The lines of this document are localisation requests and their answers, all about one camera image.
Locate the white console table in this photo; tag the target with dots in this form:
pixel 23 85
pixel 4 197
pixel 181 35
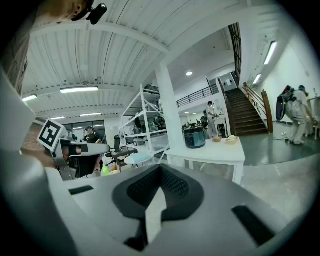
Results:
pixel 220 119

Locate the round wooden bowl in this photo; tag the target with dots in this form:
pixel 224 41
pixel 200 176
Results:
pixel 217 140

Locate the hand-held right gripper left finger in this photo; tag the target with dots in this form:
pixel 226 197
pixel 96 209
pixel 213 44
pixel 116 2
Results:
pixel 100 217

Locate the round white side table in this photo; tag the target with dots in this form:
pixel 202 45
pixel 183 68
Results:
pixel 138 162

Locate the black balcony railing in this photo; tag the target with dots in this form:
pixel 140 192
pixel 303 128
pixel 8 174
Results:
pixel 197 93
pixel 236 50

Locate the rectangular wooden tray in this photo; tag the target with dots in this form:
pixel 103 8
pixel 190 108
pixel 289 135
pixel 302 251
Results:
pixel 231 143

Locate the dark wooden staircase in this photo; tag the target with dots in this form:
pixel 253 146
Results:
pixel 246 117

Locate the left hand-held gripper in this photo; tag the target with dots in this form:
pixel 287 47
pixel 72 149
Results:
pixel 50 135

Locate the black head-worn camera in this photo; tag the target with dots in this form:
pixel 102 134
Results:
pixel 97 13

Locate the black pressure cooker pot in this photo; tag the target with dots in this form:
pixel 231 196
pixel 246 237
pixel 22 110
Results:
pixel 195 140

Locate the person's left forearm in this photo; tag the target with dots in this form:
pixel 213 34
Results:
pixel 37 156

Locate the person's brown shirt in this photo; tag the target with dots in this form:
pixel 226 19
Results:
pixel 17 50

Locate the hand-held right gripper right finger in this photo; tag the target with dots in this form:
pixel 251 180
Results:
pixel 212 237

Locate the white metal shelf rack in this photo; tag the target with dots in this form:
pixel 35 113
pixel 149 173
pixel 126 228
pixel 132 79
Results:
pixel 141 112

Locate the person's face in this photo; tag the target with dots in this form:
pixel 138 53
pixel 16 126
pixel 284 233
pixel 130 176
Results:
pixel 62 10

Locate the yellow green plush toy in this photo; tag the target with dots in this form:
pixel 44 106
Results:
pixel 105 170

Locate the wooden stair handrail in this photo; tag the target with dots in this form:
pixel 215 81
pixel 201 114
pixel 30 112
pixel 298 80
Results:
pixel 268 112

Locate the long ceiling tube light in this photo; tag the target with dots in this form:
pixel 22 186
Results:
pixel 29 97
pixel 90 114
pixel 78 90
pixel 256 79
pixel 270 52

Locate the white square table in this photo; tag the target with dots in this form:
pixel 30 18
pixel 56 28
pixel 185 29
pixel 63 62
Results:
pixel 212 152

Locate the round ceiling light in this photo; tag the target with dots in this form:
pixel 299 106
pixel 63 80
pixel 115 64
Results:
pixel 189 73

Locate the dark shell backpack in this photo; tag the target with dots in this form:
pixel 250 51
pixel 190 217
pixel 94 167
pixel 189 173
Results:
pixel 281 107

